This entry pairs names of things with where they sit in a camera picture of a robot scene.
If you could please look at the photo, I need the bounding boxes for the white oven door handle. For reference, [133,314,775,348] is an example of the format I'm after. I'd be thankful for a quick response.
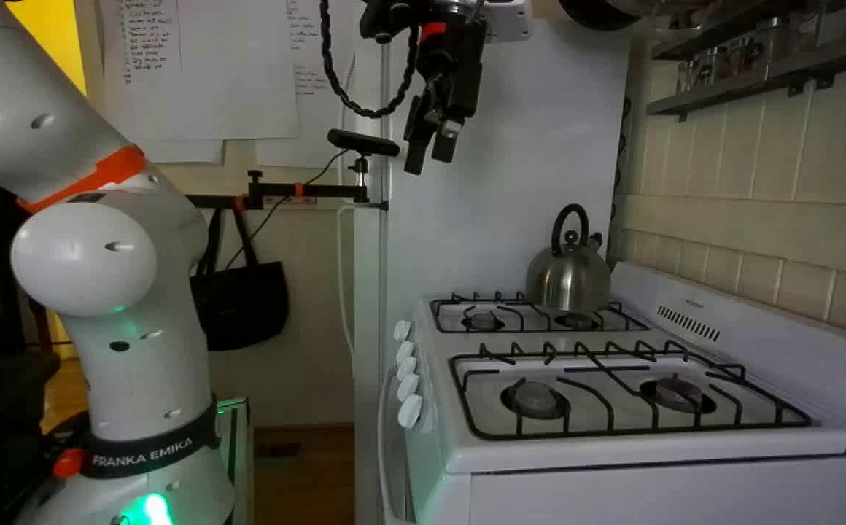
[374,364,394,525]

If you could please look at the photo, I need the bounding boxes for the steel kettle with black handle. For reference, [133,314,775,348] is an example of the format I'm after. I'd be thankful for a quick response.
[522,201,616,319]

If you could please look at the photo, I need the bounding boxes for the black tote bag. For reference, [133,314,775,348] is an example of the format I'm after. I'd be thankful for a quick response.
[187,205,292,352]

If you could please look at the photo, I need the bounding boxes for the white handwritten paper sheet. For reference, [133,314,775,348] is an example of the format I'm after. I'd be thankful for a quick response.
[94,0,299,167]
[283,0,388,172]

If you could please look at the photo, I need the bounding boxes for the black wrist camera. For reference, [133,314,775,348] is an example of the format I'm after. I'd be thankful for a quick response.
[356,0,422,48]

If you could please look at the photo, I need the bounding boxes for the grey wall shelf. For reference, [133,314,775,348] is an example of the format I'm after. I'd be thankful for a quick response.
[645,21,846,122]
[648,0,839,64]

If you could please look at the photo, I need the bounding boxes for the dark round pan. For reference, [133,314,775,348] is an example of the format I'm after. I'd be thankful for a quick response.
[557,0,642,32]

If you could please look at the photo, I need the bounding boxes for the white gas stove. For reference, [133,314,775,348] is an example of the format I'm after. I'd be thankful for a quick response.
[374,260,846,525]

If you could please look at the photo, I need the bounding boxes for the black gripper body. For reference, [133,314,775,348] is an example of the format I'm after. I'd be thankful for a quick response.
[409,14,489,129]

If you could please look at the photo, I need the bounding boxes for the jars on shelf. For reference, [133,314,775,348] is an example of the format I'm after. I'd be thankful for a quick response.
[675,26,808,93]

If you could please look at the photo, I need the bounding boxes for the round gas burner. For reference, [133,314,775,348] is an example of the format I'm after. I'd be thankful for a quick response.
[461,307,511,336]
[498,376,572,422]
[552,310,601,332]
[635,374,718,417]

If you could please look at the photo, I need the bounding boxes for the black coiled robot cable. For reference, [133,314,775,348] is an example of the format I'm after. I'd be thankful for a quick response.
[318,0,422,122]

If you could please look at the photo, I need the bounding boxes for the black stove grate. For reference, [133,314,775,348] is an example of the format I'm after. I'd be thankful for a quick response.
[428,288,652,339]
[446,339,816,443]

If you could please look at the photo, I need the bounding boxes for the black stereo camera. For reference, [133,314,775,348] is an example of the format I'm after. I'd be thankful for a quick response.
[323,125,401,160]

